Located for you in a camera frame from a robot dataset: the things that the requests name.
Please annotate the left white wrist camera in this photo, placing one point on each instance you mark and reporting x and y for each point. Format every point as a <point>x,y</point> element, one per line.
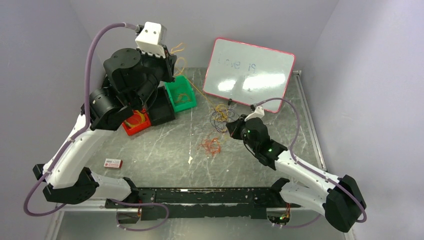
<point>151,39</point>

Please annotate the black plastic bin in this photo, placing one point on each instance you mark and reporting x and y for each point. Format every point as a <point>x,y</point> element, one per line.
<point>159,107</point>

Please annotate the small red white box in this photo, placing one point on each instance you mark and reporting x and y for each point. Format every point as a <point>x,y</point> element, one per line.
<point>113,163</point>

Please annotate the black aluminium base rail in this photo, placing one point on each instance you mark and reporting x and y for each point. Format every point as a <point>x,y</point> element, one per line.
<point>146,203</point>

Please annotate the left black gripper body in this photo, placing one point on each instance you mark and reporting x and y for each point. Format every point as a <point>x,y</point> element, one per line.
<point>158,67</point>

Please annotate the red plastic bin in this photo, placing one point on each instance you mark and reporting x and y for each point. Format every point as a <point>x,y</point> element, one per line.
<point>138,122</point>

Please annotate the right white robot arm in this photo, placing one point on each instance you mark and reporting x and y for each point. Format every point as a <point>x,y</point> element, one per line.
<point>298,169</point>

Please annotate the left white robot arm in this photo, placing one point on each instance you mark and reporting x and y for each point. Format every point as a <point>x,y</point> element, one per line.
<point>131,82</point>

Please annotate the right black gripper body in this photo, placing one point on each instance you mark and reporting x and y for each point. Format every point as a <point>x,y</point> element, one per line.
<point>237,132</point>

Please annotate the pink framed whiteboard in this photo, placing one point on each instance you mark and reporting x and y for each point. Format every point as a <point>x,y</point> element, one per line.
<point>248,74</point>

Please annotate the green plastic bin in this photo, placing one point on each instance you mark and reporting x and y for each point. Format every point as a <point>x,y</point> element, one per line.
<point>181,94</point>

